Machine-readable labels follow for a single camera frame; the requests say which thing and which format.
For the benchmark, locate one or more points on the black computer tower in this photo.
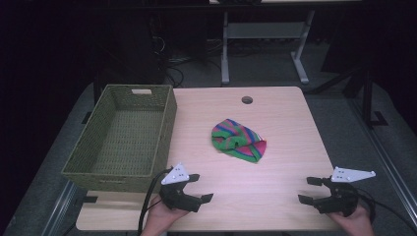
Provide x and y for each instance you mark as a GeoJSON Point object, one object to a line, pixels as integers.
{"type": "Point", "coordinates": [137, 49]}

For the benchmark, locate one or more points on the aluminium floor rail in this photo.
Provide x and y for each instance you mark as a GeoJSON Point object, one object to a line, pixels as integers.
{"type": "Point", "coordinates": [383, 154]}
{"type": "Point", "coordinates": [59, 209]}

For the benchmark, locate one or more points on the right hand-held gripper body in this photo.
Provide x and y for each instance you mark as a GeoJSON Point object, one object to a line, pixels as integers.
{"type": "Point", "coordinates": [341, 198]}

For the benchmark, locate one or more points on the black metal stand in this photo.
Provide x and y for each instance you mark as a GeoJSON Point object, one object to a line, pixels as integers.
{"type": "Point", "coordinates": [367, 95]}

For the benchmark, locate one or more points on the striped knitted pet sweater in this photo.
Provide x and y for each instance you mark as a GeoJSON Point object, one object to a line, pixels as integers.
{"type": "Point", "coordinates": [238, 141]}

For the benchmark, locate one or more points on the grey metal desk frame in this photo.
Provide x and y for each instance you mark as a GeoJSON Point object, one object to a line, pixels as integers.
{"type": "Point", "coordinates": [265, 31]}

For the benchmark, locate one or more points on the person's left hand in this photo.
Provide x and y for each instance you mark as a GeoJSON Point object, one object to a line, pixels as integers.
{"type": "Point", "coordinates": [160, 218]}

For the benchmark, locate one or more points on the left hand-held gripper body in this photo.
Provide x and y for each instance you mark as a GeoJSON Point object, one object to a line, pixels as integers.
{"type": "Point", "coordinates": [177, 196]}

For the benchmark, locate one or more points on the green woven basket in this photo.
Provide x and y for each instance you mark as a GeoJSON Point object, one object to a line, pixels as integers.
{"type": "Point", "coordinates": [128, 137]}

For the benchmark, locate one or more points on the person's right hand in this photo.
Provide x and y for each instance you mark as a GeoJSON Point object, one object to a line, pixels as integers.
{"type": "Point", "coordinates": [354, 223]}

